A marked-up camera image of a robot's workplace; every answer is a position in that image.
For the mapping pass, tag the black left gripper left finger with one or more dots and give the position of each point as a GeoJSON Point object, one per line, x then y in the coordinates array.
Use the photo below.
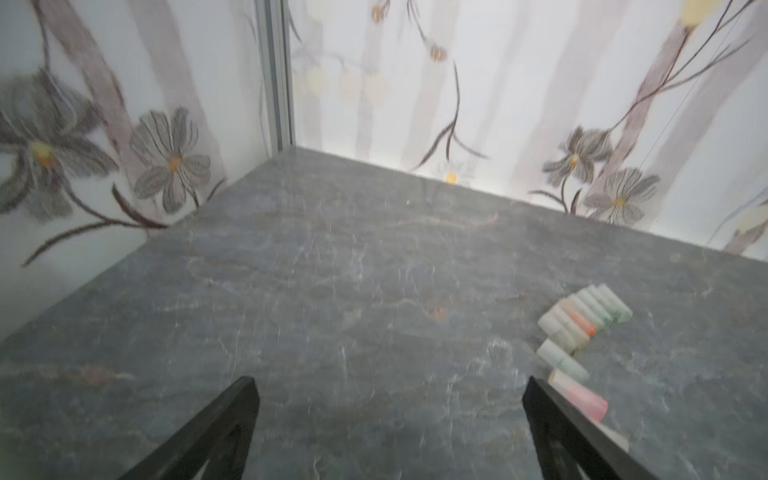
{"type": "Point", "coordinates": [214, 444]}

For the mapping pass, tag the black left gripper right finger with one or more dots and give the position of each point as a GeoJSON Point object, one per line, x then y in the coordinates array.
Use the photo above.
{"type": "Point", "coordinates": [568, 445]}

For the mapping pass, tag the pink tinted pen cap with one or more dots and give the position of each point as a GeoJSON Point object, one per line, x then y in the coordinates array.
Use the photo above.
{"type": "Point", "coordinates": [592, 405]}

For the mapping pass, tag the clear pen cap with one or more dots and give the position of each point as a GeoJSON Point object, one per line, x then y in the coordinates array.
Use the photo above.
{"type": "Point", "coordinates": [587, 312]}
{"type": "Point", "coordinates": [558, 359]}
{"type": "Point", "coordinates": [624, 312]}
{"type": "Point", "coordinates": [614, 436]}
{"type": "Point", "coordinates": [615, 313]}
{"type": "Point", "coordinates": [558, 333]}
{"type": "Point", "coordinates": [581, 339]}
{"type": "Point", "coordinates": [599, 310]}

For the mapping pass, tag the orange tinted pen cap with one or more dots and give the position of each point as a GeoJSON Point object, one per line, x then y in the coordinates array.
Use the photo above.
{"type": "Point", "coordinates": [577, 317]}

